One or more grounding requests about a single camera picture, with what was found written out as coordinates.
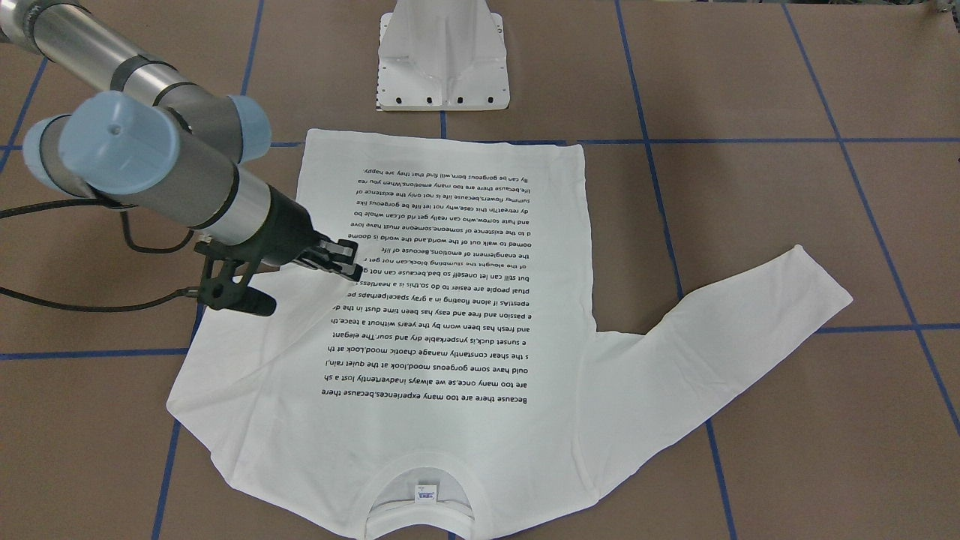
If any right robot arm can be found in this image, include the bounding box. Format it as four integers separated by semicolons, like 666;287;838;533
2;1;362;281

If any white long-sleeve printed shirt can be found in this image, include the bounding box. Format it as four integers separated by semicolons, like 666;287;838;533
167;129;851;539

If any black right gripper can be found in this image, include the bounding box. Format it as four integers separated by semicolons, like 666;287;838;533
251;187;364;281

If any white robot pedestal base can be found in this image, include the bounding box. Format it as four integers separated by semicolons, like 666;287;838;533
376;1;510;112

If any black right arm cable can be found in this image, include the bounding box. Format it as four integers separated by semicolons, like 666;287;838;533
0;196;207;313

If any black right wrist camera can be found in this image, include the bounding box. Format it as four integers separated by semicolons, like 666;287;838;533
194;240;277;316

